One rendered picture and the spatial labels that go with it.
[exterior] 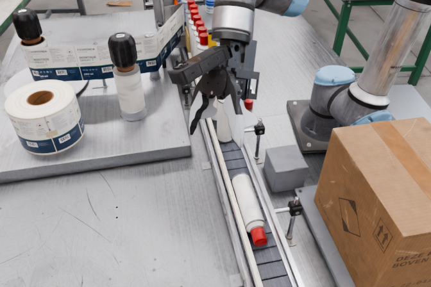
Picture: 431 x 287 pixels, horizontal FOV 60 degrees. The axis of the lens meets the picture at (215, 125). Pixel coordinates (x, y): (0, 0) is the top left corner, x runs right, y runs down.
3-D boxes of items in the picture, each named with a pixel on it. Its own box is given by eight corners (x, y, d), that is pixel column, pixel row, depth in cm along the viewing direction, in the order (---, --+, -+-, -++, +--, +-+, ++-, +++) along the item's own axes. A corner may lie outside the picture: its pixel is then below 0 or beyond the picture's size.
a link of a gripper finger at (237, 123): (270, 139, 65) (254, 95, 68) (245, 139, 61) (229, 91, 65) (259, 147, 67) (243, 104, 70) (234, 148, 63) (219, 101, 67)
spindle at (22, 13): (36, 77, 147) (10, 6, 128) (60, 74, 148) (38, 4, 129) (33, 90, 140) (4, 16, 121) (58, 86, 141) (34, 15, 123)
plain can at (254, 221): (231, 173, 102) (251, 238, 87) (249, 171, 103) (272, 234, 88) (231, 186, 106) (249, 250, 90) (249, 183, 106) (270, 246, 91)
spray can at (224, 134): (215, 133, 123) (215, 81, 109) (230, 131, 124) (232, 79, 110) (218, 144, 119) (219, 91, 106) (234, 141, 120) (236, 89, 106)
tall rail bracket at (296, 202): (265, 236, 99) (272, 196, 88) (292, 231, 100) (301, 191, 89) (269, 246, 97) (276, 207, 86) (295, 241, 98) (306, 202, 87)
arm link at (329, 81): (331, 90, 129) (340, 56, 120) (356, 113, 120) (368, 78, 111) (302, 98, 126) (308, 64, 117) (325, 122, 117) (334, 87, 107)
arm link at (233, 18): (231, 3, 63) (202, 9, 70) (228, 31, 64) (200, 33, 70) (262, 13, 68) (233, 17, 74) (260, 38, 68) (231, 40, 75)
